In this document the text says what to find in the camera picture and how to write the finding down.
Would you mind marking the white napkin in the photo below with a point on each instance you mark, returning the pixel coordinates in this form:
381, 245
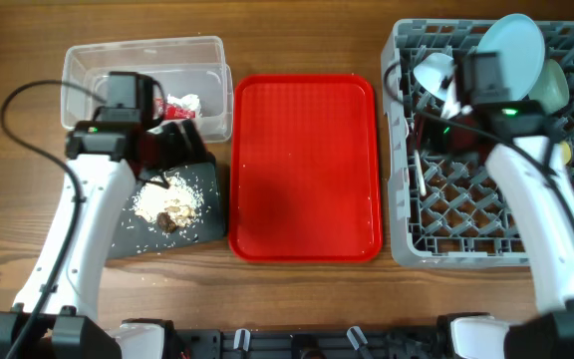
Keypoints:
189, 102

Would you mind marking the white plastic spoon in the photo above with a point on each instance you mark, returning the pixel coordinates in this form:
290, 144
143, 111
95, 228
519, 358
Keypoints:
408, 128

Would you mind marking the yellow cup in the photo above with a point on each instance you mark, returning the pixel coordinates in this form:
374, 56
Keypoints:
565, 152

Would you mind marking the rice and mushroom leftovers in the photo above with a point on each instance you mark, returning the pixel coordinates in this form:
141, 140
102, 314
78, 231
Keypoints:
181, 202

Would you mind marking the light blue plate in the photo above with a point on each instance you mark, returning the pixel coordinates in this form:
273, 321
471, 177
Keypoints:
519, 44

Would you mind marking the grey dishwasher rack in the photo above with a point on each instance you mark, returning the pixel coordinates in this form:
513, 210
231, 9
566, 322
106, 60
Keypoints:
463, 221

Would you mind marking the mint green bowl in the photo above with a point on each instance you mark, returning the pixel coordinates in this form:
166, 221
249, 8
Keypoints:
551, 89

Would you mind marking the white plastic fork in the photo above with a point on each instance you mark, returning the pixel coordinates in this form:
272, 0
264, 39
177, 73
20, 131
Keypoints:
420, 174

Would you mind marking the black waste tray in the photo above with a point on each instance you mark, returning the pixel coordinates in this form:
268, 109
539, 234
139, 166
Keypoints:
135, 236

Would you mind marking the red snack wrapper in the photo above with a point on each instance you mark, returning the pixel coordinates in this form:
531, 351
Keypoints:
169, 111

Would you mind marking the red serving tray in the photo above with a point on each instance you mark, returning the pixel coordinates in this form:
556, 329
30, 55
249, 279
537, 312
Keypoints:
304, 171

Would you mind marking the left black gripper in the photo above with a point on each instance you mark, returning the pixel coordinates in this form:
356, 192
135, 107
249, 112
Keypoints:
179, 152

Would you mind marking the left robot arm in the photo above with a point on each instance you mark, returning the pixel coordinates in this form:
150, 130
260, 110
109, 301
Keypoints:
55, 314

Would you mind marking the light blue bowl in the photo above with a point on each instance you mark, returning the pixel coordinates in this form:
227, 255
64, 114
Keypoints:
435, 74

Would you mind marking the clear plastic bin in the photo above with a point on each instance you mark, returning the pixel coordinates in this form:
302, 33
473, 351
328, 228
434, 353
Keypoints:
186, 67

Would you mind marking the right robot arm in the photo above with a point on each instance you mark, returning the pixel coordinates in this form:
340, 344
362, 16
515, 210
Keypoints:
520, 150

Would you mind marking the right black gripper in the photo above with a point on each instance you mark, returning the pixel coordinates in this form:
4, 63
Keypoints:
433, 138

